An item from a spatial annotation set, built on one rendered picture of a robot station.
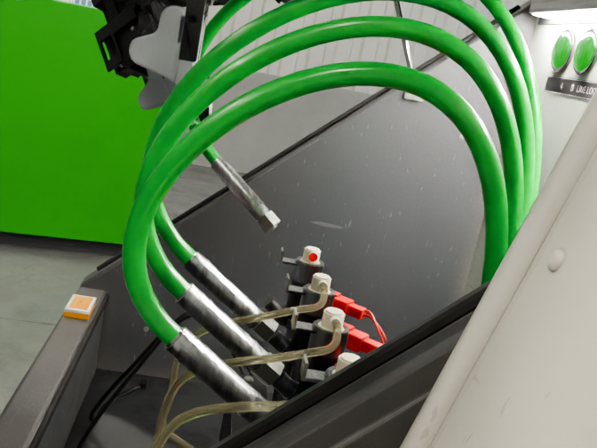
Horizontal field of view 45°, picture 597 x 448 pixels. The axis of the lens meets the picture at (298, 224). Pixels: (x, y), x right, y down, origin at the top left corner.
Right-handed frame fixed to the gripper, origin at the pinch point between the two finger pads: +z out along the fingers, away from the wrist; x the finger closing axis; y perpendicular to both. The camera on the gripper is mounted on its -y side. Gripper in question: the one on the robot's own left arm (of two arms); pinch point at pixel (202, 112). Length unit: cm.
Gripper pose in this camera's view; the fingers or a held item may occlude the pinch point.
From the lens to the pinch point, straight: 79.0
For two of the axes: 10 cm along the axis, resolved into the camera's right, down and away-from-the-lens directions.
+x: -4.4, -1.1, -8.9
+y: -8.2, 4.5, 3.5
